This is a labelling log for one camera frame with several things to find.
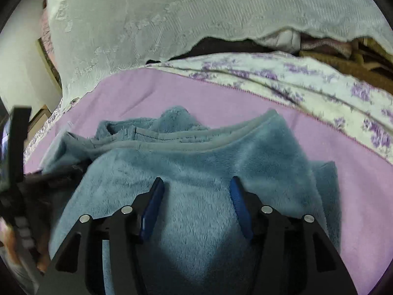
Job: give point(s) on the pink floral cloth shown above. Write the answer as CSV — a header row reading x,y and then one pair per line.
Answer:
x,y
46,46

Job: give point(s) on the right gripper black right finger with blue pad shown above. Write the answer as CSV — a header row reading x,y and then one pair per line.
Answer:
x,y
291,256

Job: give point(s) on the blue fleece garment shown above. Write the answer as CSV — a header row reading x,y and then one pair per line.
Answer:
x,y
197,246

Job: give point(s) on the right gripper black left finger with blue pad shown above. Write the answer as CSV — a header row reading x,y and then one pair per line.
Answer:
x,y
77,267

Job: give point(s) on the purple floral bedsheet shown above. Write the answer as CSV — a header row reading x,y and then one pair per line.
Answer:
x,y
353,107

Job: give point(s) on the white lace cover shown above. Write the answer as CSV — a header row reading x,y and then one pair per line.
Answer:
x,y
93,39

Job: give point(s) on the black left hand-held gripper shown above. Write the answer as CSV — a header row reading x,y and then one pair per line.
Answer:
x,y
20,192

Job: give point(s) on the brown folded blanket stack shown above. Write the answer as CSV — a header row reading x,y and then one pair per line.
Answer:
x,y
363,58

